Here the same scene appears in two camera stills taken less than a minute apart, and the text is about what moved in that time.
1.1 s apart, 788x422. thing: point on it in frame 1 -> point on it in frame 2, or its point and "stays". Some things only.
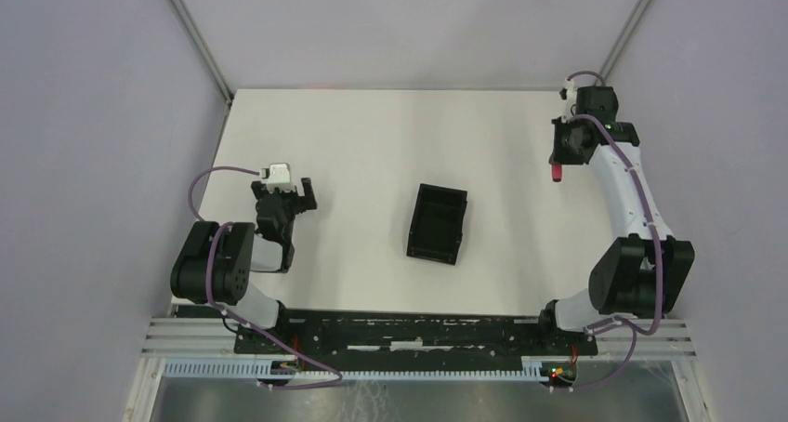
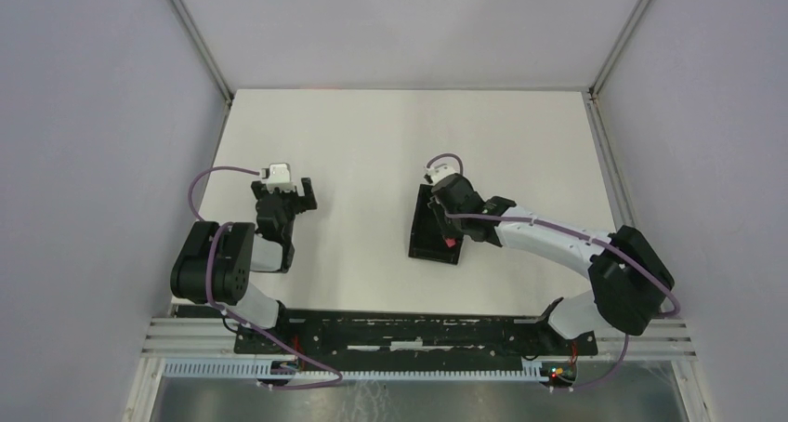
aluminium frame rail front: x=210 y=336 stays
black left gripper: x=302 y=204 stays
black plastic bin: x=438 y=224 stays
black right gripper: x=558 y=156 -> x=448 y=232
